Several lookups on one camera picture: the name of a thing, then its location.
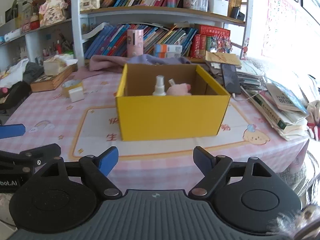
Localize yellow cardboard box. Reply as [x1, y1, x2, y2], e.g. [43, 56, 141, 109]
[116, 64, 230, 141]

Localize pink plush pig toy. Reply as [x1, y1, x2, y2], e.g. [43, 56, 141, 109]
[166, 79, 191, 96]

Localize white spray bottle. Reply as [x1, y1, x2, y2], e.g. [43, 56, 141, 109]
[153, 75, 166, 96]

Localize white t-shirt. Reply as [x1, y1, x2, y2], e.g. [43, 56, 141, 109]
[0, 59, 29, 89]

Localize wooden chess board box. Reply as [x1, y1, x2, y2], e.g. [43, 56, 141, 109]
[30, 64, 77, 93]

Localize dark grey garment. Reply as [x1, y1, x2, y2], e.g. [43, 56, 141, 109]
[23, 62, 44, 85]

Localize yellow tape roll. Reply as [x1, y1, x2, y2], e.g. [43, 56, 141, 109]
[61, 80, 83, 98]

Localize white charger block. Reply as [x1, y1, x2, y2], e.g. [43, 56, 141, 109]
[68, 87, 84, 102]

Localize beige tissue pack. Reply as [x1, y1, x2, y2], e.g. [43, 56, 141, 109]
[43, 54, 78, 76]

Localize black smartphone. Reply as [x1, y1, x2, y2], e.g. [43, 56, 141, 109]
[221, 63, 241, 95]

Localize stack of books and papers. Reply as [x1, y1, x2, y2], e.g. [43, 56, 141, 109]
[203, 52, 308, 141]

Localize pink purple cloth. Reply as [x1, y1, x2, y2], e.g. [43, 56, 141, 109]
[74, 54, 191, 80]

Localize red dictionary books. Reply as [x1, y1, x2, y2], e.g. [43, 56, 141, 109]
[189, 24, 232, 59]

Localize orange white medicine box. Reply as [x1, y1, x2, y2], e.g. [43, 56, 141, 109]
[153, 44, 183, 59]

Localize pink floral ornament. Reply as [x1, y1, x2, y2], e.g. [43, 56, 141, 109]
[39, 0, 68, 27]

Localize row of leaning books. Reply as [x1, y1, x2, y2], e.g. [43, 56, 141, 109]
[84, 23, 197, 59]

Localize pink cylindrical dispenser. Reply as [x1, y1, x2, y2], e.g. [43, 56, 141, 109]
[127, 29, 144, 57]

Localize white bookshelf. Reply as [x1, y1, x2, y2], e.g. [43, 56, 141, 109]
[1, 0, 253, 67]

